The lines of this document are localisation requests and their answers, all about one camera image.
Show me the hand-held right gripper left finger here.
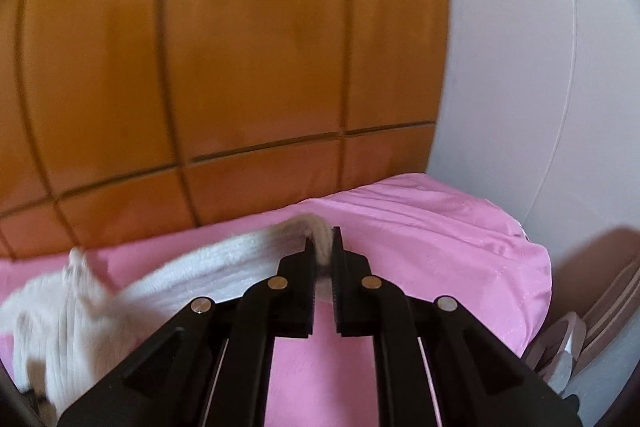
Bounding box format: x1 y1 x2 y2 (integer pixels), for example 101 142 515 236
57 239 317 427

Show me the wooden panelled headboard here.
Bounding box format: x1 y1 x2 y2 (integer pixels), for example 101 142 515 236
0 0 451 264

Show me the white knit sweater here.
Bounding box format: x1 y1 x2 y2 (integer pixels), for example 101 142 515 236
0 214 333 413

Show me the pink bed sheet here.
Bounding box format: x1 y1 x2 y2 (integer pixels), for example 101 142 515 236
0 173 553 427

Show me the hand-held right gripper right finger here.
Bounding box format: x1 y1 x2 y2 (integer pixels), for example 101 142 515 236
331 227 583 427

